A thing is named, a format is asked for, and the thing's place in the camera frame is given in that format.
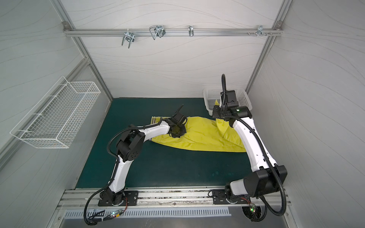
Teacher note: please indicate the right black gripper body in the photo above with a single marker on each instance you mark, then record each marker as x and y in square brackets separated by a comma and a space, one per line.
[218, 112]

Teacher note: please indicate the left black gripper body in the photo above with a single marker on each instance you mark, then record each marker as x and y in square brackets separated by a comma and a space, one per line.
[177, 123]

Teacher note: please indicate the yellow long pants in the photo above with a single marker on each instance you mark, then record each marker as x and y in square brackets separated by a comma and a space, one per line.
[204, 134]

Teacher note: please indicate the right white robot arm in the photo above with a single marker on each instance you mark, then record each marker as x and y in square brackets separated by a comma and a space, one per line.
[266, 176]

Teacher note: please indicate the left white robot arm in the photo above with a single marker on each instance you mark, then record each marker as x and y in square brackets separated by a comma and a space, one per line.
[127, 145]

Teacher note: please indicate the white plastic perforated basket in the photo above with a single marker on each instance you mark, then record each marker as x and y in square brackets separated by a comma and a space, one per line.
[213, 94]

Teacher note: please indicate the green table mat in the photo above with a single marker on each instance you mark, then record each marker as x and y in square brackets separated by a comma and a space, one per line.
[159, 165]

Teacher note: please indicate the metal u-bolt clamp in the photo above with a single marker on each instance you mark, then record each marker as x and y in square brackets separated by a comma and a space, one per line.
[157, 31]
[128, 38]

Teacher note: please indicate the white slotted vent strip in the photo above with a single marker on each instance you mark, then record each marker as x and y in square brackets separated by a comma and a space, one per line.
[189, 212]

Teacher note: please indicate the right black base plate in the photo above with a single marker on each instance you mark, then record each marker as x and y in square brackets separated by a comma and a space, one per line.
[225, 196]

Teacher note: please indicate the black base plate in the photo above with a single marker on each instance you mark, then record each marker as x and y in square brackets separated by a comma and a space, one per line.
[225, 196]
[128, 198]

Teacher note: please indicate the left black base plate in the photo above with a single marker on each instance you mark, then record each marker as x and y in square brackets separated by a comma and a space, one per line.
[128, 198]

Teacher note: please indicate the white wire wall basket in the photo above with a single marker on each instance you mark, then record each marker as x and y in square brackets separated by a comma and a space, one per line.
[54, 121]

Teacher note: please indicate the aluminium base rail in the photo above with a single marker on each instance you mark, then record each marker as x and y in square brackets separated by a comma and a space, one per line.
[151, 197]

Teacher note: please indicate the horizontal aluminium top rail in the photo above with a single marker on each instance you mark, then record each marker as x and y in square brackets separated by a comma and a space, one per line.
[170, 32]

